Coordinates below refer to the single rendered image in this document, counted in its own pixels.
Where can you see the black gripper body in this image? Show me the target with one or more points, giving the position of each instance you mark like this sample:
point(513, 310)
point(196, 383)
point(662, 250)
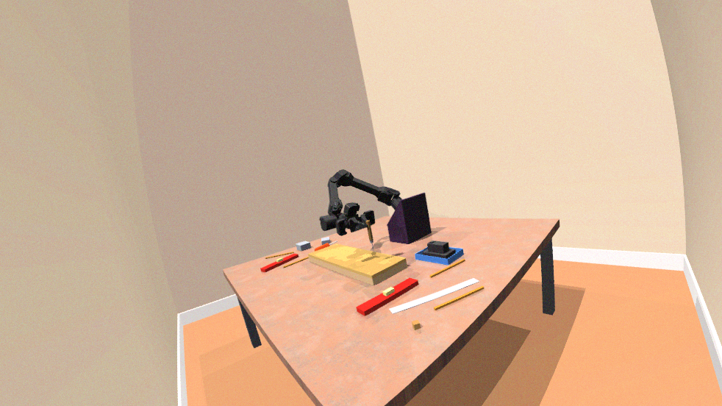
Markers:
point(342, 224)

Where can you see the white flat strip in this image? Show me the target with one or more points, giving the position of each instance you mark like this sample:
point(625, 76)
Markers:
point(416, 302)

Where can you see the red flat bar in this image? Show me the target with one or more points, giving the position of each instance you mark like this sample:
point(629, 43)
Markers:
point(387, 296)
point(279, 262)

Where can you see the blue shallow tray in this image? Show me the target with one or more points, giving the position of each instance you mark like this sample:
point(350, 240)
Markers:
point(438, 260)

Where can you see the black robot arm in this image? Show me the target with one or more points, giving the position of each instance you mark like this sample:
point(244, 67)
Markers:
point(384, 194)

